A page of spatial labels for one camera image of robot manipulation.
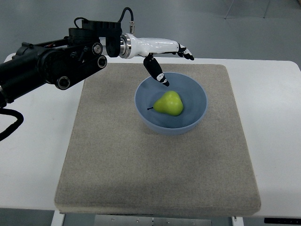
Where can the white table leg frame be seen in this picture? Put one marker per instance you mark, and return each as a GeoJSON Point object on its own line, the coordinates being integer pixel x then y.
{"type": "Point", "coordinates": [58, 220]}

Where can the beige felt mat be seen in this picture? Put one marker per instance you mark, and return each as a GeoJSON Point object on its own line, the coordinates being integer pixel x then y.
{"type": "Point", "coordinates": [115, 164]}

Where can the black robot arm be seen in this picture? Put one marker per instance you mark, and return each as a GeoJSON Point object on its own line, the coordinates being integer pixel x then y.
{"type": "Point", "coordinates": [63, 62]}

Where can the green pear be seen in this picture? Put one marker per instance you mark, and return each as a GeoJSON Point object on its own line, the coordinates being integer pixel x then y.
{"type": "Point", "coordinates": [170, 103]}

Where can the metal chair legs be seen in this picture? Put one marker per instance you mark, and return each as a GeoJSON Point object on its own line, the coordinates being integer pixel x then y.
{"type": "Point", "coordinates": [247, 8]}

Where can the black control panel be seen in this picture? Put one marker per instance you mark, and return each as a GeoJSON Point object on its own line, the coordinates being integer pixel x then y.
{"type": "Point", "coordinates": [289, 221]}

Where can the blue bowl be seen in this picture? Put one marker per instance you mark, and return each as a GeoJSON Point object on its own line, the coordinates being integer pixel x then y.
{"type": "Point", "coordinates": [193, 96]}

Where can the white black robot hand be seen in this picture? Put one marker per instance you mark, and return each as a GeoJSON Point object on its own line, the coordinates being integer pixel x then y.
{"type": "Point", "coordinates": [131, 46]}

